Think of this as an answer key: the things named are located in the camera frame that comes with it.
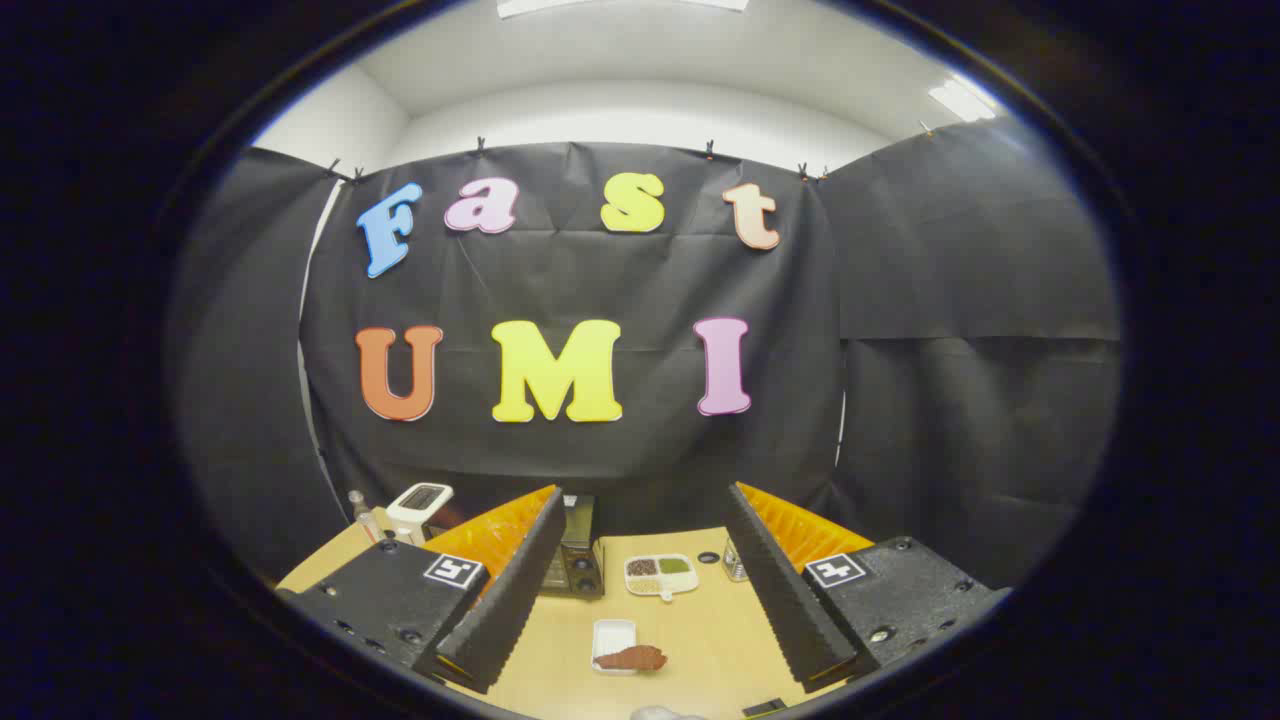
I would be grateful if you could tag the white foam tray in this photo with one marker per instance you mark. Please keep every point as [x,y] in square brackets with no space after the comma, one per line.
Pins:
[612,634]

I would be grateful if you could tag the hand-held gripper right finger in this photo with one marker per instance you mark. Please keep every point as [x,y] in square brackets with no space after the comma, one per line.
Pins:
[785,600]

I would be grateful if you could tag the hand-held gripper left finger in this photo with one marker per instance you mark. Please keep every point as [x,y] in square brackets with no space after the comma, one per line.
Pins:
[510,600]

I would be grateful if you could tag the ceiling light panel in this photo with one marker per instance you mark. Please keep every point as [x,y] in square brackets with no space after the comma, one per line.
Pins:
[620,5]
[960,100]

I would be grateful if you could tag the small clear bottle orange label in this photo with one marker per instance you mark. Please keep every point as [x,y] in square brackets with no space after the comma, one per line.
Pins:
[362,516]

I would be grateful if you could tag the black toaster oven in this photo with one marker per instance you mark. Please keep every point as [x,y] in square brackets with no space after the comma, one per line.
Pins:
[575,572]

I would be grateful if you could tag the red meat steak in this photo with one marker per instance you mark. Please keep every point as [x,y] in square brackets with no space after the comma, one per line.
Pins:
[632,658]

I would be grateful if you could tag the white divided plate with grains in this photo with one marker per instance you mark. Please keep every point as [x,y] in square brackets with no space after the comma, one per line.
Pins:
[660,582]

